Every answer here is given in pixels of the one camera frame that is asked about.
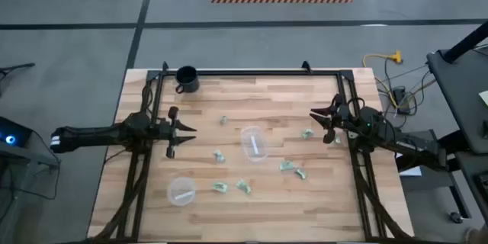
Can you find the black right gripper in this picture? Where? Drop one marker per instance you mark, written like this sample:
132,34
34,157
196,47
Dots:
342,116

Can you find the black tripod leg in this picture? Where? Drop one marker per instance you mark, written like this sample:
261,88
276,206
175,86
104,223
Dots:
15,68

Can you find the black side table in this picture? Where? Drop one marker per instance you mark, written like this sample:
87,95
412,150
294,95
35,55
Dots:
457,91

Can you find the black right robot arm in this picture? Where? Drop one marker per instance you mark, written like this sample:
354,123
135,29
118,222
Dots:
400,141

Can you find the black power adapter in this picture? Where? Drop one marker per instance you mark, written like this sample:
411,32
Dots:
401,100

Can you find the clear oval plastic bin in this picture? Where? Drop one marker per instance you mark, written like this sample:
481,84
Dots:
254,145

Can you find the black metal mug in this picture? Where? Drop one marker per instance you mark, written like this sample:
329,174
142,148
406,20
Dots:
187,80

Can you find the white paper sheet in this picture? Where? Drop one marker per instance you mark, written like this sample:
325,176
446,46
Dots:
411,171

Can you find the pale yellow paper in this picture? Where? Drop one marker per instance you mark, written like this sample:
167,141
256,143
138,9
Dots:
484,98

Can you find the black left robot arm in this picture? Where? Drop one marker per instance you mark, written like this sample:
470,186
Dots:
95,135

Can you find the computer tower with blue light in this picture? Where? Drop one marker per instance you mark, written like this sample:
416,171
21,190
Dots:
11,135

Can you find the clear round plastic container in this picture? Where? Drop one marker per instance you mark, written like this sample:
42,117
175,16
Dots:
181,191

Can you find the black caster wheel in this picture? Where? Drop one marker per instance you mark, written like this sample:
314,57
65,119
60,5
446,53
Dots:
455,217

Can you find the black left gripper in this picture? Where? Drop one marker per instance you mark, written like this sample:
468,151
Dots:
167,131

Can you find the green white packet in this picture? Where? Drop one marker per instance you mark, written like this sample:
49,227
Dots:
223,120
286,165
307,133
338,140
220,187
300,173
244,186
219,156

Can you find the black slanted pole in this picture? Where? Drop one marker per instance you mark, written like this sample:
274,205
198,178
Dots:
469,42

